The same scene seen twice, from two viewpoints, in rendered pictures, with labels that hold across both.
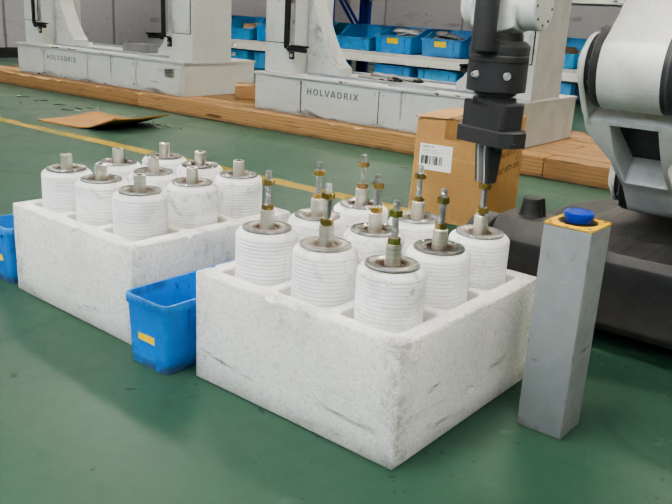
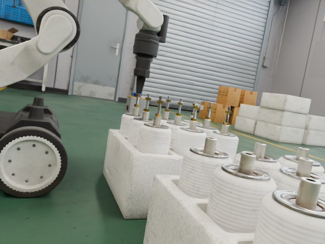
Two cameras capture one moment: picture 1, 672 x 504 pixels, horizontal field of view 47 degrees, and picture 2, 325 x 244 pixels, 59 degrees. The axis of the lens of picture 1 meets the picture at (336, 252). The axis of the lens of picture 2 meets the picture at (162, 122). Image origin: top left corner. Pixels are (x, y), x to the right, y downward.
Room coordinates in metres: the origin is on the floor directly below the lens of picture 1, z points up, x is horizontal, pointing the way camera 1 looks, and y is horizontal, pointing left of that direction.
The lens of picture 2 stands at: (2.05, 0.39, 0.35)
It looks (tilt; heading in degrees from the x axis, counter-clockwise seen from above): 6 degrees down; 210
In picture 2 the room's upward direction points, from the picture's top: 9 degrees clockwise
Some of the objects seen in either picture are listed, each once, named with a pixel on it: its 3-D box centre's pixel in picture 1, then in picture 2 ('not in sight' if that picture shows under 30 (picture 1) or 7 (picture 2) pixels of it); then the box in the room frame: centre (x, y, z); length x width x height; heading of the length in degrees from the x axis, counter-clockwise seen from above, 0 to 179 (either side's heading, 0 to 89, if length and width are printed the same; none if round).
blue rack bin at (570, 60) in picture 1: (564, 52); not in sight; (6.03, -1.63, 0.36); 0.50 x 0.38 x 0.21; 143
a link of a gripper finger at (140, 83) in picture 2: (481, 160); (140, 84); (1.20, -0.22, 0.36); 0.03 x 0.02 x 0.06; 125
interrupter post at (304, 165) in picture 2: (153, 165); (304, 168); (1.51, 0.37, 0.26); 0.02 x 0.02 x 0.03
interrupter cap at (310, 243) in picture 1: (325, 244); (206, 127); (1.07, 0.02, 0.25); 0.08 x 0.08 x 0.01
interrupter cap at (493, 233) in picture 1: (479, 232); (135, 115); (1.19, -0.23, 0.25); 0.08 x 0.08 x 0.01
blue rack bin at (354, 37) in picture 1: (368, 37); not in sight; (7.10, -0.18, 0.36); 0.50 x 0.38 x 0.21; 144
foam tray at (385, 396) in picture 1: (367, 326); (169, 168); (1.17, -0.06, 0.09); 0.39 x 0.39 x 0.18; 51
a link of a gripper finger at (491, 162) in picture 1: (493, 164); not in sight; (1.17, -0.23, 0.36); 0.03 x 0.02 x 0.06; 125
